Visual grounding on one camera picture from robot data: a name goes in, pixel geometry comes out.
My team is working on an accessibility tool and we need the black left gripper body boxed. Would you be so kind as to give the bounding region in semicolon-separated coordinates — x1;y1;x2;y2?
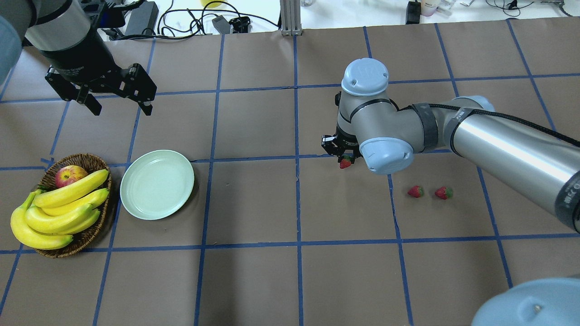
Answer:
41;34;157;102

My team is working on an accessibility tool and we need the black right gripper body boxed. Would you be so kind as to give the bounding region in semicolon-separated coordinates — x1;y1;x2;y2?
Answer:
321;127;361;159

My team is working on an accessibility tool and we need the red strawberry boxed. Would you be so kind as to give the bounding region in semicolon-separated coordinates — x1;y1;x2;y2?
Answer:
435;186;454;200
407;185;425;198
339;155;353;169

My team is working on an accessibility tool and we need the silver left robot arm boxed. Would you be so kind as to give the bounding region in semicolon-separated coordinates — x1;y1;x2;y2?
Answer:
1;0;157;115

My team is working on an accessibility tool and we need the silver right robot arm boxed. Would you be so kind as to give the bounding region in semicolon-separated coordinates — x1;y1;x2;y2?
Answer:
321;58;580;231

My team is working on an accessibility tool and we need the light green plate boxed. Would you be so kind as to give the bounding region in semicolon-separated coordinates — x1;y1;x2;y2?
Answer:
120;150;195;221

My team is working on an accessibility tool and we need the brown wicker basket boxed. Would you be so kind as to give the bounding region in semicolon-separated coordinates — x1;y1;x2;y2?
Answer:
32;153;113;259

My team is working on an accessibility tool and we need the black power adapter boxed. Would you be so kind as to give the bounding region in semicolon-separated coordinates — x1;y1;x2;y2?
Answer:
124;1;159;35

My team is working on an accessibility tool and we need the red yellow apple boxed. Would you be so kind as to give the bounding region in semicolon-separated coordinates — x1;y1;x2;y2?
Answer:
54;165;89;188

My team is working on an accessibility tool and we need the yellow banana top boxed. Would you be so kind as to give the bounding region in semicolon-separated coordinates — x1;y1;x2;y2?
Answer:
32;169;109;208

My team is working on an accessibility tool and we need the yellow banana bottom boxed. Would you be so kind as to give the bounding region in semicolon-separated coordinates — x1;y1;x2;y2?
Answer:
10;190;74;250

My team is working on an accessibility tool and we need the aluminium frame post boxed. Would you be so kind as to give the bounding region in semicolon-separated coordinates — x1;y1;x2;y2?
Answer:
280;0;303;36

